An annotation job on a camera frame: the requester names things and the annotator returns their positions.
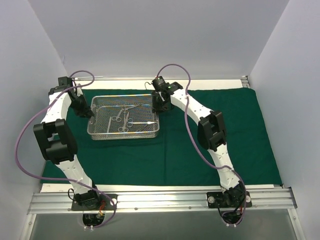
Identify metal mesh instrument tray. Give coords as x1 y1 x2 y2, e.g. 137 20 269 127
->
87 94 160 141

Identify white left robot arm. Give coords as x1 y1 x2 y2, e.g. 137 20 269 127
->
33 76 101 210

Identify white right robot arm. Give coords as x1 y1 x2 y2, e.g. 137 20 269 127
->
151 76 246 207

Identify steel surgical scissors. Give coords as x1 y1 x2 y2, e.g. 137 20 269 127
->
111 108 124 122

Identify steel forceps long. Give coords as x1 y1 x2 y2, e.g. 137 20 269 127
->
118 104 140 133

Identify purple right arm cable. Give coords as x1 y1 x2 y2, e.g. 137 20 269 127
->
156 63 248 225

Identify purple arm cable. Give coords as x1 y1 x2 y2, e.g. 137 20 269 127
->
156 63 248 225
14 69 117 230

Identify steel scalpel handle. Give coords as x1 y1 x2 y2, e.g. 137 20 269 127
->
107 117 112 134

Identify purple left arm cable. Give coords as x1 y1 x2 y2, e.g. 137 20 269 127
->
14 69 117 230

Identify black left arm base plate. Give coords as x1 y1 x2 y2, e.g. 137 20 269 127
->
71 191 117 211

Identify aluminium front rail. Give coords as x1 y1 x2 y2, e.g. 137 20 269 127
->
27 188 298 214

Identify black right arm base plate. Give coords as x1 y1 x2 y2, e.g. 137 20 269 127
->
206 190 245 209

